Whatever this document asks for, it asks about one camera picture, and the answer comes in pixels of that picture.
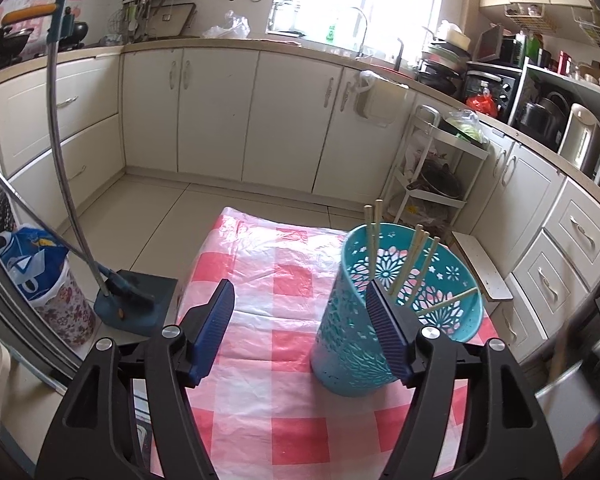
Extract dark leaning tray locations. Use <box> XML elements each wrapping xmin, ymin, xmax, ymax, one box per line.
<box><xmin>147</xmin><ymin>2</ymin><xmax>197</xmax><ymax>39</ymax></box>

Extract red plastic bag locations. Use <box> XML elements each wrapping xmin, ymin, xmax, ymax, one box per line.
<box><xmin>466</xmin><ymin>91</ymin><xmax>500</xmax><ymax>117</ymax></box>

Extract floral trash bin with bag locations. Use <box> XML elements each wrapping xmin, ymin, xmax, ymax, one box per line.
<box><xmin>0</xmin><ymin>195</ymin><xmax>87</xmax><ymax>387</ymax></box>

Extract white plastic bag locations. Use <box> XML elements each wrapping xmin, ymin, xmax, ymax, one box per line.
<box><xmin>202</xmin><ymin>10</ymin><xmax>251</xmax><ymax>40</ymax></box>

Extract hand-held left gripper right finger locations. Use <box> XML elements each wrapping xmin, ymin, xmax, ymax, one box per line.
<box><xmin>366</xmin><ymin>281</ymin><xmax>565</xmax><ymax>480</ymax></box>

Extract red checkered plastic tablecloth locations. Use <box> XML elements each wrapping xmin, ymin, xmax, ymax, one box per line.
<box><xmin>150</xmin><ymin>206</ymin><xmax>501</xmax><ymax>480</ymax></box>

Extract white kitchen base cabinets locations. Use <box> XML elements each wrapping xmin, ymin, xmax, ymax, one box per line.
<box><xmin>0</xmin><ymin>42</ymin><xmax>600</xmax><ymax>363</ymax></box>

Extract white hanging wire basket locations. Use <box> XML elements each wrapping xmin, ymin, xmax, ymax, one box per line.
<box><xmin>504</xmin><ymin>2</ymin><xmax>546</xmax><ymax>31</ymax></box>
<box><xmin>570</xmin><ymin>5</ymin><xmax>600</xmax><ymax>54</ymax></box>

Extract blue printed plastic bag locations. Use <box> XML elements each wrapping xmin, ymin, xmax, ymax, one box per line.
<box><xmin>0</xmin><ymin>226</ymin><xmax>71</xmax><ymax>307</ymax></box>

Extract teal perforated plastic basket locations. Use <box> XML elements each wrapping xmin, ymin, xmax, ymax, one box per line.
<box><xmin>310</xmin><ymin>224</ymin><xmax>485</xmax><ymax>397</ymax></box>

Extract white electric thermos pot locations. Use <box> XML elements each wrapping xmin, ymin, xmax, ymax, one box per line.
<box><xmin>557</xmin><ymin>103</ymin><xmax>600</xmax><ymax>174</ymax></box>

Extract white rolling cart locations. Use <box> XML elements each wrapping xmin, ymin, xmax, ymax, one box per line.
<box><xmin>380</xmin><ymin>105</ymin><xmax>491</xmax><ymax>247</ymax></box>

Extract black countertop appliance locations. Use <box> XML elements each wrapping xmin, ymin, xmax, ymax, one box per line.
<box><xmin>472</xmin><ymin>25</ymin><xmax>524</xmax><ymax>69</ymax></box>

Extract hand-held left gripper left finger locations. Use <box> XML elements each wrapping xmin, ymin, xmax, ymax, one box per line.
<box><xmin>35</xmin><ymin>279</ymin><xmax>236</xmax><ymax>480</ymax></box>

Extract blue long-handled dustpan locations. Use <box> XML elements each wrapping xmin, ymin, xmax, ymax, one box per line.
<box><xmin>2</xmin><ymin>0</ymin><xmax>179</xmax><ymax>334</ymax></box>

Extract beige hanging waste bin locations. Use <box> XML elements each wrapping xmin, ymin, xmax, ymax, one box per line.
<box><xmin>354</xmin><ymin>71</ymin><xmax>411</xmax><ymax>129</ymax></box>

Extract black lidded pot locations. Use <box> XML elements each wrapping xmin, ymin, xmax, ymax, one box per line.
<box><xmin>60</xmin><ymin>7</ymin><xmax>90</xmax><ymax>46</ymax></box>

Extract curved metal faucet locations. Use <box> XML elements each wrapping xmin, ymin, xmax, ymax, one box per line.
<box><xmin>347</xmin><ymin>6</ymin><xmax>371</xmax><ymax>59</ymax></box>

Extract white wooden stool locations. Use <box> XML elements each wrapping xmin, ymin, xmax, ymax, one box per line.
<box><xmin>450</xmin><ymin>232</ymin><xmax>515</xmax><ymax>304</ymax></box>

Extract long-handled broom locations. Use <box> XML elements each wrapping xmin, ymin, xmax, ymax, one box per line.
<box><xmin>0</xmin><ymin>152</ymin><xmax>157</xmax><ymax>307</ymax></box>

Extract white counter shelf rack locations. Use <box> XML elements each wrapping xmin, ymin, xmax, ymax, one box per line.
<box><xmin>507</xmin><ymin>57</ymin><xmax>600</xmax><ymax>187</ymax></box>

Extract floral waste bin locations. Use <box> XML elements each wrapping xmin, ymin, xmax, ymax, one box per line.
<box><xmin>27</xmin><ymin>255</ymin><xmax>97</xmax><ymax>351</ymax></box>

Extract stack of pots and dishes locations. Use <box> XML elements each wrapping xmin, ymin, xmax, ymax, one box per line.
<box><xmin>417</xmin><ymin>20</ymin><xmax>474</xmax><ymax>96</ymax></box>

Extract set of wooden chopsticks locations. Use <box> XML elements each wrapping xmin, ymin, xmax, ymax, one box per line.
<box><xmin>364</xmin><ymin>201</ymin><xmax>481</xmax><ymax>317</ymax></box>

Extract black wok in cart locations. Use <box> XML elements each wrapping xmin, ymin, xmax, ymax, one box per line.
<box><xmin>407</xmin><ymin>160</ymin><xmax>464</xmax><ymax>199</ymax></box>

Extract black toaster oven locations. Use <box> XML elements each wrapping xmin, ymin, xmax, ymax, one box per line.
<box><xmin>465</xmin><ymin>62</ymin><xmax>524</xmax><ymax>121</ymax></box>

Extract bagged green vegetables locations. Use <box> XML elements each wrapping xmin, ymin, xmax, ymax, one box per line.
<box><xmin>442</xmin><ymin>109</ymin><xmax>489</xmax><ymax>144</ymax></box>

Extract wire sink rack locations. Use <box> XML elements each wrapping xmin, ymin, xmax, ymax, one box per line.
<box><xmin>270</xmin><ymin>0</ymin><xmax>306</xmax><ymax>36</ymax></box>

